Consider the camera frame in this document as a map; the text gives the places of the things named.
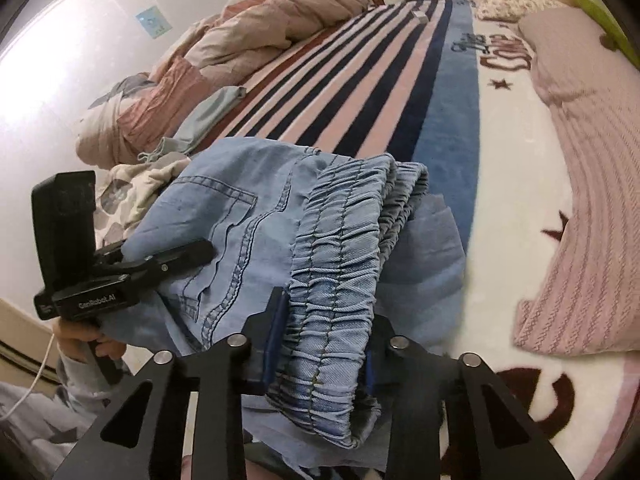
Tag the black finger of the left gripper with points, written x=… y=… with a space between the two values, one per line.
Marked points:
x=171 y=261

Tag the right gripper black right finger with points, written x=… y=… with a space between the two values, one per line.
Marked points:
x=452 y=416

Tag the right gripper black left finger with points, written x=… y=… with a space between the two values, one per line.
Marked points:
x=140 y=434

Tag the light blue denim pants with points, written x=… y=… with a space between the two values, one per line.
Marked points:
x=348 y=239

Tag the person's left hand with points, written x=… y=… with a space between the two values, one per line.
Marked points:
x=72 y=337

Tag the black tracker box left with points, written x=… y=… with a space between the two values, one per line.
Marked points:
x=62 y=217

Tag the light green folded cloth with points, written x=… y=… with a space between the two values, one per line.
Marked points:
x=197 y=124

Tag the grey star patterned sleeve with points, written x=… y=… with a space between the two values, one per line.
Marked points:
x=39 y=432

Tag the pink quilted pillow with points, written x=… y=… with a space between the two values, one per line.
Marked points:
x=589 y=300

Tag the pink checked duvet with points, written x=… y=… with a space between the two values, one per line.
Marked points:
x=216 y=52

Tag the striped pink navy blanket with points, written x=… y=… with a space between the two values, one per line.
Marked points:
x=457 y=95

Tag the floral pillow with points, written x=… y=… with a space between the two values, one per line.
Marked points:
x=511 y=11

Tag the green avocado plush toy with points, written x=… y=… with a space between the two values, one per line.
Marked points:
x=598 y=11

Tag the blue wall poster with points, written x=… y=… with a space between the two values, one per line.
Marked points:
x=153 y=22

